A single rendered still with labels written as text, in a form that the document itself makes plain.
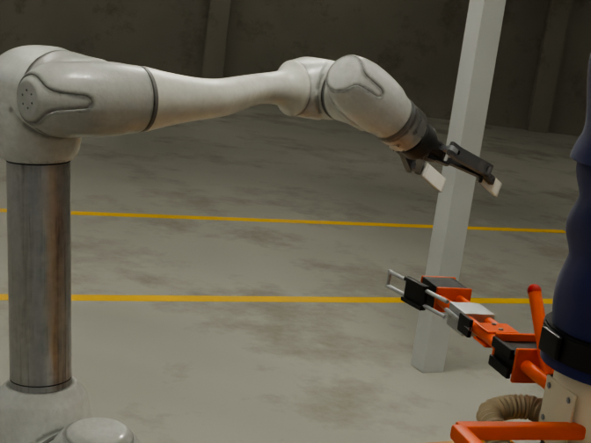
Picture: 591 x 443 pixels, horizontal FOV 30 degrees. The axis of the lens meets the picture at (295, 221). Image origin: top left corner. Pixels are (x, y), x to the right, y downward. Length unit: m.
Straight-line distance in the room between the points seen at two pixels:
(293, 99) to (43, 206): 0.51
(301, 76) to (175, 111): 0.39
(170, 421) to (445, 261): 1.60
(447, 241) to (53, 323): 3.63
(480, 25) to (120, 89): 3.66
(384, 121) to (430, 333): 3.51
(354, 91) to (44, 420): 0.75
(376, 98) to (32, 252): 0.63
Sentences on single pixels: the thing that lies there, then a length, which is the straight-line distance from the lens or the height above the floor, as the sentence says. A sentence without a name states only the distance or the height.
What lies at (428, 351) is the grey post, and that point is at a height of 0.11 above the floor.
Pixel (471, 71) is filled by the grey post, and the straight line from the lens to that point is 5.15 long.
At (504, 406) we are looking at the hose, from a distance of 1.81.
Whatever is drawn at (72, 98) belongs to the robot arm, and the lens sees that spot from 1.58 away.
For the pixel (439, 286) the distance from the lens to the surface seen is 2.15.
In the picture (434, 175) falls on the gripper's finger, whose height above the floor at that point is 1.45.
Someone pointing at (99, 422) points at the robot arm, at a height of 1.09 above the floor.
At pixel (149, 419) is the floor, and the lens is 4.50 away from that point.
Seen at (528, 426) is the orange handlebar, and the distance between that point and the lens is 1.58.
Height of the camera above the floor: 1.80
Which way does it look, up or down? 13 degrees down
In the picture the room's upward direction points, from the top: 8 degrees clockwise
